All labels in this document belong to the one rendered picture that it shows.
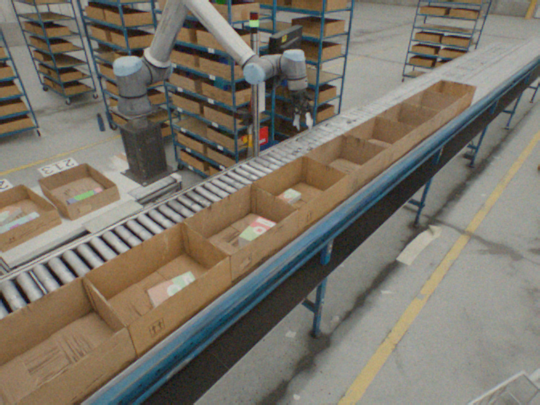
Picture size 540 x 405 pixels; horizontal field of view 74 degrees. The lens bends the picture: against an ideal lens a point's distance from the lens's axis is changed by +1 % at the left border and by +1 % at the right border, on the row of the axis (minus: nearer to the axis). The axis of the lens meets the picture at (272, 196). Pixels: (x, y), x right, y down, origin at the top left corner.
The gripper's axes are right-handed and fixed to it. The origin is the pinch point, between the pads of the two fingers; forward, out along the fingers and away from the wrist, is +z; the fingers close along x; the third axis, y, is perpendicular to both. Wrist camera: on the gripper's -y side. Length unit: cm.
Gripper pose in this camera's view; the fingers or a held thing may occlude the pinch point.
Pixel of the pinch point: (304, 127)
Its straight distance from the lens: 183.6
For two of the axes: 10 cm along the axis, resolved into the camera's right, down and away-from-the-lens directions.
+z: 1.6, 8.6, 4.8
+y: -4.3, 5.0, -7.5
